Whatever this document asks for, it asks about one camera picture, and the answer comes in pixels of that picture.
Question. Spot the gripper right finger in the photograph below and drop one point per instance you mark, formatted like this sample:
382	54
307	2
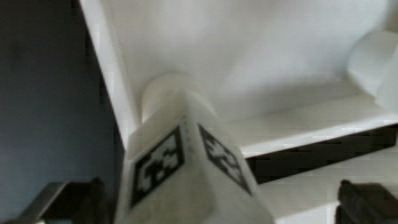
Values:
367	204

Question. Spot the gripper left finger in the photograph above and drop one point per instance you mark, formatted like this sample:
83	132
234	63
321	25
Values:
69	203

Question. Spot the white table leg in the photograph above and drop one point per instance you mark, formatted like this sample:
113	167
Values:
373	68
186	183

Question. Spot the white square tabletop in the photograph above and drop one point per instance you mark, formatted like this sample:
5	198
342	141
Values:
263	49

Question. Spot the white L-shaped obstacle fence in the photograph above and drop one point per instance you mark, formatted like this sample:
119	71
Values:
300	196

